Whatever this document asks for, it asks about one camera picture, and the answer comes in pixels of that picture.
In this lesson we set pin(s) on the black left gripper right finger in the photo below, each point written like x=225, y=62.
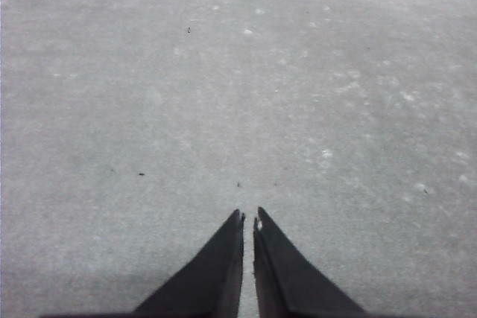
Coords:
x=287, y=280

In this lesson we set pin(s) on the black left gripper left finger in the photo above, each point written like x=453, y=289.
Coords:
x=212, y=277

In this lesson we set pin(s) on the grey table cloth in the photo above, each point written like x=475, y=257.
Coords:
x=149, y=91

